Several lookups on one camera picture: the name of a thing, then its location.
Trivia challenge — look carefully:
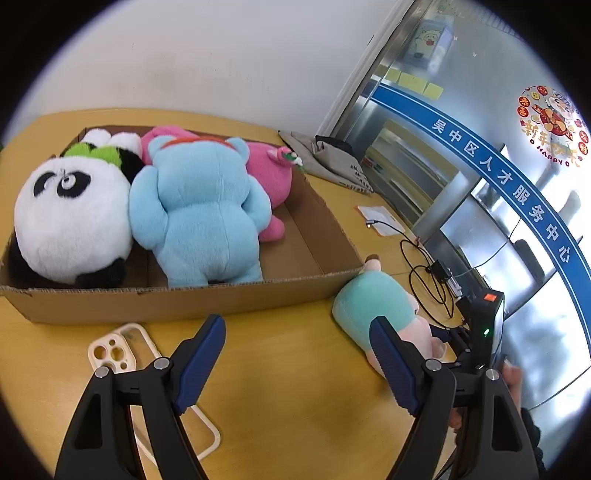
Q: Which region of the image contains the pastel pink teal plush toy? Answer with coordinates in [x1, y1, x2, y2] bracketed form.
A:
[332, 254, 446, 372]

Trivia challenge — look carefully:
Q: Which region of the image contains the panda plush toy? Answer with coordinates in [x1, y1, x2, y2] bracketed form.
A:
[7, 128, 144, 289]

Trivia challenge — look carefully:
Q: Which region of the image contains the light blue plush toy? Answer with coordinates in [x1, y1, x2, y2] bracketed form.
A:
[129, 135, 271, 288]

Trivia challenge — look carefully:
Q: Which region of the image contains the pink plush bear toy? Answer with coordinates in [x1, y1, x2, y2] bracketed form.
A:
[139, 125, 305, 244]

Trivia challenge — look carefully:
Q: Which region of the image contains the person right hand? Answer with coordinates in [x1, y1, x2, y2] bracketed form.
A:
[447, 359, 525, 432]

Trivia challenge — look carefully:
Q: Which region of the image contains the black power adapter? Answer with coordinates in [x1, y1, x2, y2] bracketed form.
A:
[429, 260, 453, 283]

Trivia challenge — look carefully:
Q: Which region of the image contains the clear phone case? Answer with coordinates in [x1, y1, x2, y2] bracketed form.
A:
[87, 323, 221, 466]

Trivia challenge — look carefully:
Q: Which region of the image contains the paper sheet with orange edge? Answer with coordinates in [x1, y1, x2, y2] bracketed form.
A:
[356, 206, 406, 237]

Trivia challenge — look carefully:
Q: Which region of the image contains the cardboard box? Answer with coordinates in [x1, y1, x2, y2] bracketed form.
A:
[1, 155, 362, 325]

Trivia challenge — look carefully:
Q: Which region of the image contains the beige cloth bag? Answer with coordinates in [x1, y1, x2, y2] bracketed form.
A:
[277, 130, 374, 194]

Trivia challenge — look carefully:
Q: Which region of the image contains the black cable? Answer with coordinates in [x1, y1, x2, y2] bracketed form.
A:
[373, 220, 468, 329]

